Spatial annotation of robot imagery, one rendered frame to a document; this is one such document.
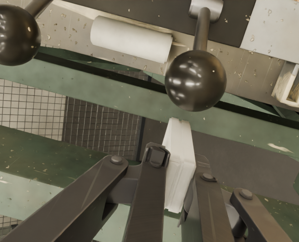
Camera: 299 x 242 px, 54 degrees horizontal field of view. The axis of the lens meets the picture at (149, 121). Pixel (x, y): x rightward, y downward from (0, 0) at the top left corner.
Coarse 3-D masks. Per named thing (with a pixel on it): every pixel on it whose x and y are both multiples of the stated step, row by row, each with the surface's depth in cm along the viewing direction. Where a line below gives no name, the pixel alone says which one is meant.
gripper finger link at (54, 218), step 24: (96, 168) 12; (120, 168) 13; (72, 192) 11; (96, 192) 11; (48, 216) 9; (72, 216) 9; (96, 216) 11; (0, 240) 8; (24, 240) 8; (48, 240) 8; (72, 240) 10
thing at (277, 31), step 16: (256, 0) 26; (272, 0) 25; (288, 0) 25; (256, 16) 26; (272, 16) 26; (288, 16) 26; (256, 32) 26; (272, 32) 26; (288, 32) 26; (256, 48) 27; (272, 48) 27; (288, 48) 27
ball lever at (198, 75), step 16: (192, 0) 24; (208, 0) 24; (192, 16) 25; (208, 16) 23; (208, 32) 22; (176, 64) 17; (192, 64) 16; (208, 64) 16; (176, 80) 17; (192, 80) 16; (208, 80) 16; (224, 80) 17; (176, 96) 17; (192, 96) 17; (208, 96) 17
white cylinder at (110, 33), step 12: (96, 24) 28; (108, 24) 29; (120, 24) 29; (132, 24) 29; (96, 36) 29; (108, 36) 29; (120, 36) 28; (132, 36) 28; (144, 36) 28; (156, 36) 29; (168, 36) 29; (108, 48) 30; (120, 48) 29; (132, 48) 29; (144, 48) 29; (156, 48) 29; (168, 48) 29; (156, 60) 30
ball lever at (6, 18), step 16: (32, 0) 21; (48, 0) 21; (0, 16) 17; (16, 16) 17; (32, 16) 18; (0, 32) 16; (16, 32) 17; (32, 32) 18; (0, 48) 17; (16, 48) 17; (32, 48) 18; (16, 64) 18
